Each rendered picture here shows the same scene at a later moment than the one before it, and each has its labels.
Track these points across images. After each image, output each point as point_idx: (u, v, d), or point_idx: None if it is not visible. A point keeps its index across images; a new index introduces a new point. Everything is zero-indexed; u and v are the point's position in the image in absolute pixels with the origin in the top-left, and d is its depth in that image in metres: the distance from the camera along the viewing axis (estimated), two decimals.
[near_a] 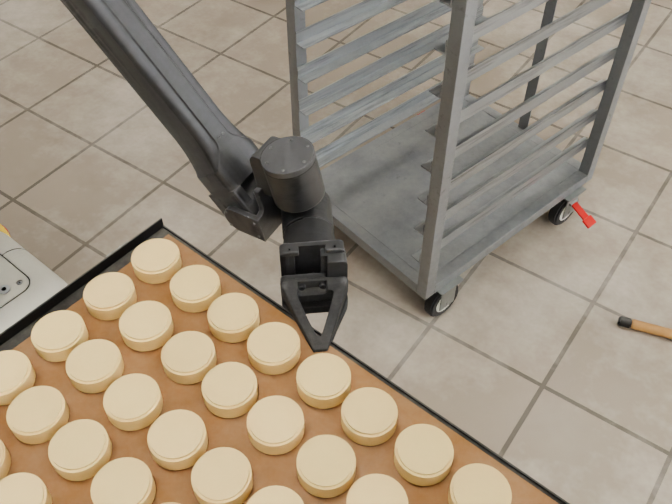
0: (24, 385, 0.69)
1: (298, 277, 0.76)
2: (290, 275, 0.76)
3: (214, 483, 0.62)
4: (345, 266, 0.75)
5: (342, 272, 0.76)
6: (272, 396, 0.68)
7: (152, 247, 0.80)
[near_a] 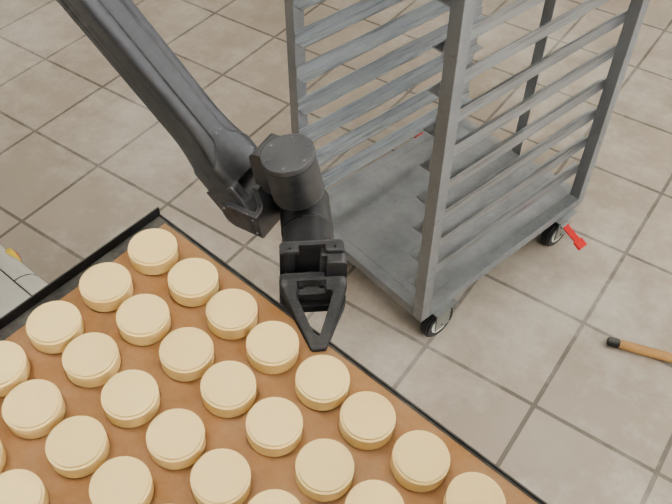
0: (19, 377, 0.68)
1: (297, 276, 0.76)
2: (289, 273, 0.76)
3: (213, 485, 0.62)
4: (345, 266, 0.75)
5: (341, 272, 0.76)
6: (271, 397, 0.68)
7: (150, 238, 0.78)
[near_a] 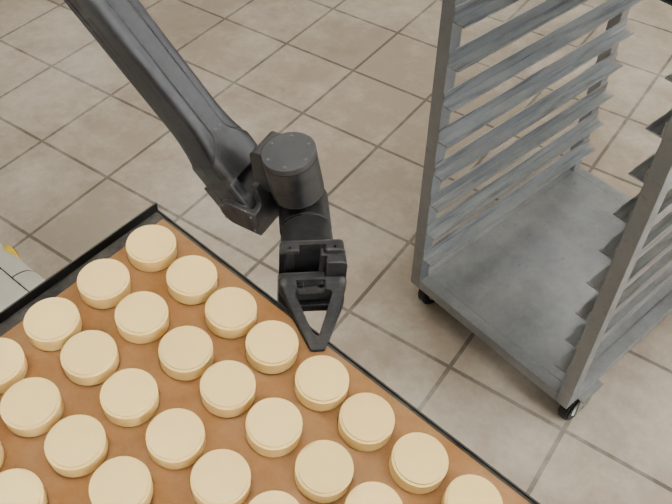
0: (17, 375, 0.68)
1: (297, 275, 0.76)
2: (289, 273, 0.76)
3: (213, 486, 0.62)
4: (345, 267, 0.76)
5: (341, 272, 0.76)
6: (271, 397, 0.68)
7: (148, 234, 0.78)
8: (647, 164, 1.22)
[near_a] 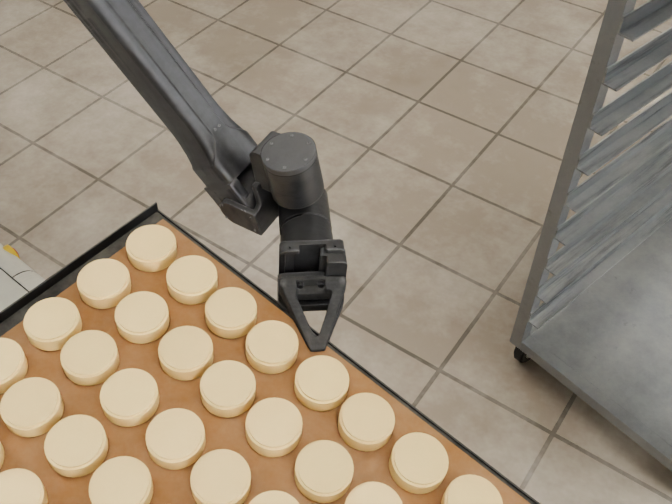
0: (17, 375, 0.68)
1: (297, 275, 0.76)
2: (289, 273, 0.76)
3: (213, 486, 0.62)
4: (345, 267, 0.76)
5: (341, 272, 0.76)
6: (271, 397, 0.68)
7: (148, 234, 0.78)
8: None
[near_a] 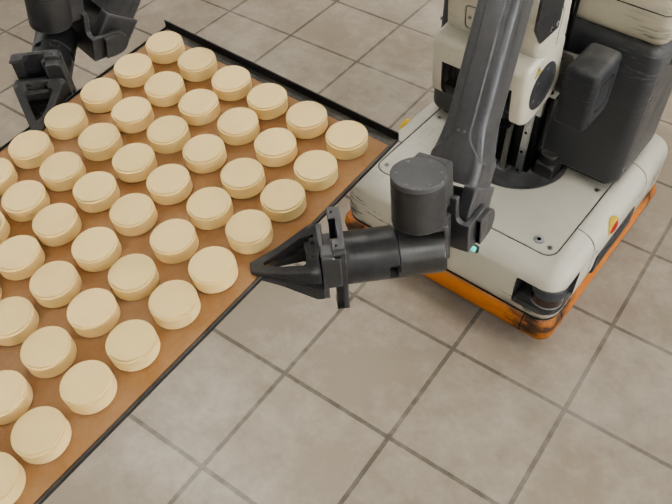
0: (221, 92, 0.96)
1: (318, 234, 0.80)
2: (320, 228, 0.80)
3: (124, 205, 0.85)
4: (321, 263, 0.76)
5: (321, 266, 0.77)
6: (195, 232, 0.82)
7: (354, 131, 0.89)
8: None
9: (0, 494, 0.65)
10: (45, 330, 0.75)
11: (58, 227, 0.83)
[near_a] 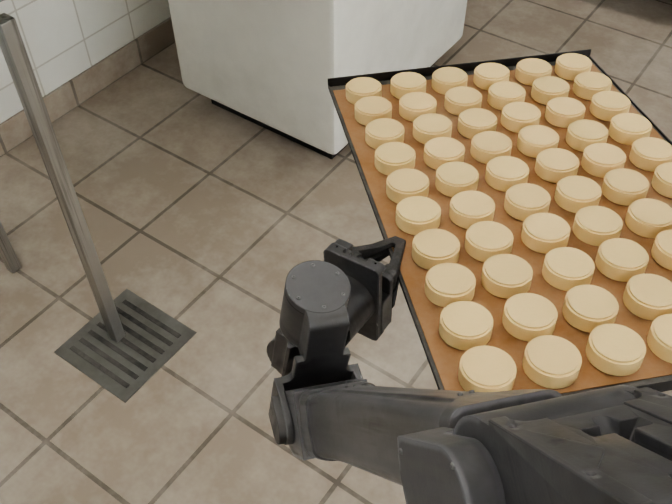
0: (659, 317, 0.72)
1: None
2: (381, 275, 0.76)
3: (536, 192, 0.86)
4: (338, 243, 0.78)
5: None
6: (463, 216, 0.83)
7: (486, 373, 0.67)
8: None
9: (348, 85, 1.05)
10: (446, 126, 0.97)
11: (545, 157, 0.91)
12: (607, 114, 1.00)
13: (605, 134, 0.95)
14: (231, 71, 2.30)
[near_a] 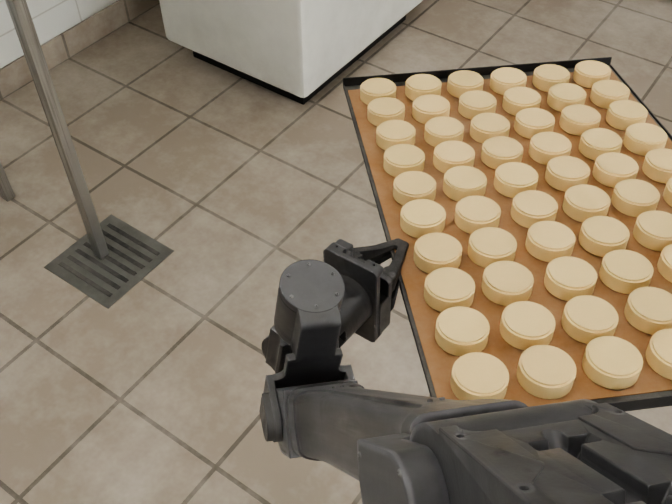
0: (660, 332, 0.71)
1: None
2: (380, 276, 0.76)
3: (543, 200, 0.85)
4: (339, 243, 0.78)
5: None
6: (468, 221, 0.83)
7: (478, 380, 0.66)
8: None
9: (363, 85, 1.05)
10: (458, 129, 0.96)
11: (555, 165, 0.90)
12: (623, 123, 0.98)
13: (619, 144, 0.93)
14: (209, 21, 2.49)
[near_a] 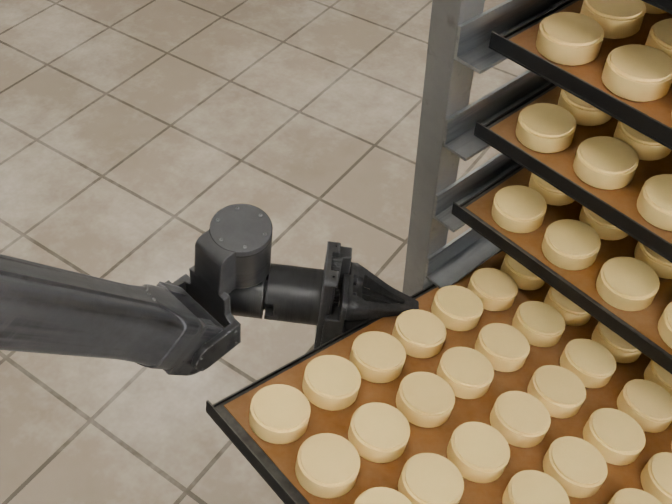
0: None
1: (347, 292, 0.74)
2: (343, 297, 0.74)
3: (570, 390, 0.69)
4: (351, 252, 0.77)
5: (350, 260, 0.77)
6: (479, 339, 0.73)
7: (268, 407, 0.62)
8: None
9: None
10: None
11: (640, 386, 0.71)
12: None
13: None
14: None
